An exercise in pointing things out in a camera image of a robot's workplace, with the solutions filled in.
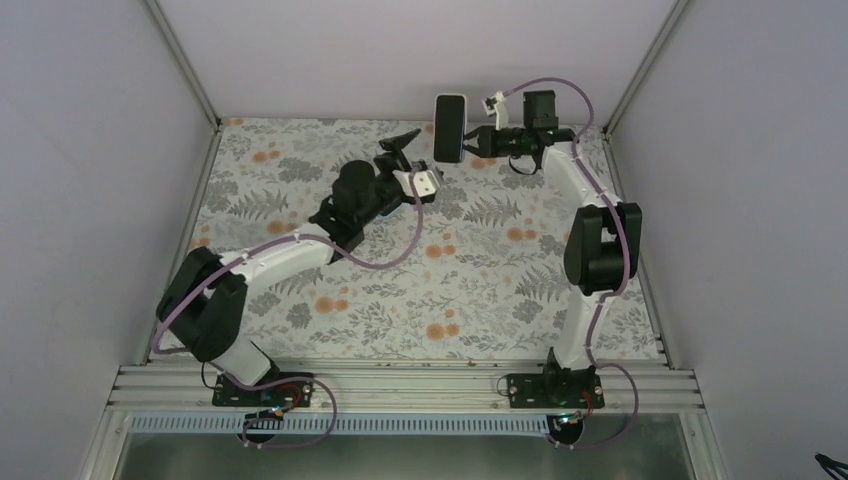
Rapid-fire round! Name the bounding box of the black cable at corner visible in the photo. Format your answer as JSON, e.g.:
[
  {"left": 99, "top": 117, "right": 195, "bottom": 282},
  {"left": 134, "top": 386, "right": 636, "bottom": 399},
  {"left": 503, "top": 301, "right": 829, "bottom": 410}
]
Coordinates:
[{"left": 814, "top": 453, "right": 848, "bottom": 480}]

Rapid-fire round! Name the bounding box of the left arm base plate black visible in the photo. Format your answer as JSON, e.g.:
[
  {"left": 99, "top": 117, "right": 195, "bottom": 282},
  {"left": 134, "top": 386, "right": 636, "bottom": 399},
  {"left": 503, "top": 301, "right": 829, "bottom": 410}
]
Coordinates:
[{"left": 211, "top": 372, "right": 314, "bottom": 409}]

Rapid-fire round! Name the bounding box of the right aluminium frame post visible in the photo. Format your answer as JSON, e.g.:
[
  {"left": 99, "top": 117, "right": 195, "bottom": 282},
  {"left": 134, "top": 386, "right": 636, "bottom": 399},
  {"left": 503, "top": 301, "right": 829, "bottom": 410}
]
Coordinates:
[{"left": 603, "top": 0, "right": 691, "bottom": 137}]

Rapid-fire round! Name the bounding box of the aluminium mounting rail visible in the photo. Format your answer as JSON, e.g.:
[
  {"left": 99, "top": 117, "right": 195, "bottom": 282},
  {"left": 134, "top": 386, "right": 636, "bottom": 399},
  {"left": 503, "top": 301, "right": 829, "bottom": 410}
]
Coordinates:
[{"left": 107, "top": 358, "right": 705, "bottom": 414}]

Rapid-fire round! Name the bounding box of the floral patterned table mat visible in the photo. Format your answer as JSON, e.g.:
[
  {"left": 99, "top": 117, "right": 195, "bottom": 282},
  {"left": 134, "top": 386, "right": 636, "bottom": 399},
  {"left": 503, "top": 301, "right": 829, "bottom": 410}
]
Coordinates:
[{"left": 158, "top": 117, "right": 664, "bottom": 363}]

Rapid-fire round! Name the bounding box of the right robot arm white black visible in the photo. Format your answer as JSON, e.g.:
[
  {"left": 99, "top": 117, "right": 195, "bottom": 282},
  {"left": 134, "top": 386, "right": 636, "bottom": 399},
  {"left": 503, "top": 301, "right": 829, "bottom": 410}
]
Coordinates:
[{"left": 465, "top": 90, "right": 642, "bottom": 407}]

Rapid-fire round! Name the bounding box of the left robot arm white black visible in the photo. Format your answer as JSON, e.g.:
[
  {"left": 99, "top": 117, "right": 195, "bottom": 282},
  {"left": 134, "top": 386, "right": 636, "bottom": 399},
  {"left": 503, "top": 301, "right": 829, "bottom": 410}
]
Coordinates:
[{"left": 151, "top": 129, "right": 439, "bottom": 405}]

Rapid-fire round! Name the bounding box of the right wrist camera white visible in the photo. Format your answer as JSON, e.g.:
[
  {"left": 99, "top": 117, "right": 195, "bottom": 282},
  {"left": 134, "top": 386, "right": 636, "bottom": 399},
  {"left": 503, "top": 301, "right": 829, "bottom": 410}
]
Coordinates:
[{"left": 482, "top": 91, "right": 509, "bottom": 130}]

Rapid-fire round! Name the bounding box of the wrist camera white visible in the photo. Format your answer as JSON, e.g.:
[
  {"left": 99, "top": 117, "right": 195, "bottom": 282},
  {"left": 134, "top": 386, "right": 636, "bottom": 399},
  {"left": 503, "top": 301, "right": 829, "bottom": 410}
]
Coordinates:
[
  {"left": 482, "top": 91, "right": 509, "bottom": 130},
  {"left": 392, "top": 161, "right": 443, "bottom": 204}
]

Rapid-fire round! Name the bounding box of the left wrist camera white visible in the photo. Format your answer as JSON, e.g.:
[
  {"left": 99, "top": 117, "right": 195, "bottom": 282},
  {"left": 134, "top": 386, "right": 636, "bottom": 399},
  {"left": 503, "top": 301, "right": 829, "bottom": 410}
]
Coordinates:
[{"left": 392, "top": 161, "right": 443, "bottom": 204}]

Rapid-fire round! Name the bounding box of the beige phone case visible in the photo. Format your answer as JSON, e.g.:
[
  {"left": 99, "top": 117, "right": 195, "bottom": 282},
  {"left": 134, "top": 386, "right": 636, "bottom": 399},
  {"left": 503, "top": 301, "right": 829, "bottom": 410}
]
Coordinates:
[{"left": 433, "top": 93, "right": 469, "bottom": 164}]

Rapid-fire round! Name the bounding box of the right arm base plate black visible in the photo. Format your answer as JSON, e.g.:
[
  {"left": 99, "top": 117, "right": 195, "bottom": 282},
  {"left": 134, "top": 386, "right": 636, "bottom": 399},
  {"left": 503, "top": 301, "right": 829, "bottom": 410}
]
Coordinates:
[{"left": 505, "top": 368, "right": 605, "bottom": 410}]

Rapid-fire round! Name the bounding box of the slotted cable duct grey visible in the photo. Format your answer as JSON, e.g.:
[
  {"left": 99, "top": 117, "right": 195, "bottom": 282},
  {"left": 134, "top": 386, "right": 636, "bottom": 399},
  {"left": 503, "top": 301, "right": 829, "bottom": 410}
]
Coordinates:
[{"left": 127, "top": 412, "right": 549, "bottom": 437}]

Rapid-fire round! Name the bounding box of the aluminium frame post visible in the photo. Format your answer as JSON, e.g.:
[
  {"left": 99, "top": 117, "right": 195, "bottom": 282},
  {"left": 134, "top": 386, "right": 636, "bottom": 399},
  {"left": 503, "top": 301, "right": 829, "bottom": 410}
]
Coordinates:
[
  {"left": 603, "top": 0, "right": 691, "bottom": 137},
  {"left": 142, "top": 0, "right": 221, "bottom": 131}
]

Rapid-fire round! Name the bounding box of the left aluminium frame post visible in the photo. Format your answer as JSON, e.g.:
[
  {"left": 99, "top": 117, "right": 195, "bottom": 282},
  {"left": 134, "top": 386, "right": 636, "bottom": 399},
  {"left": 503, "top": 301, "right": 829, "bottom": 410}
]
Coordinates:
[{"left": 142, "top": 0, "right": 221, "bottom": 131}]

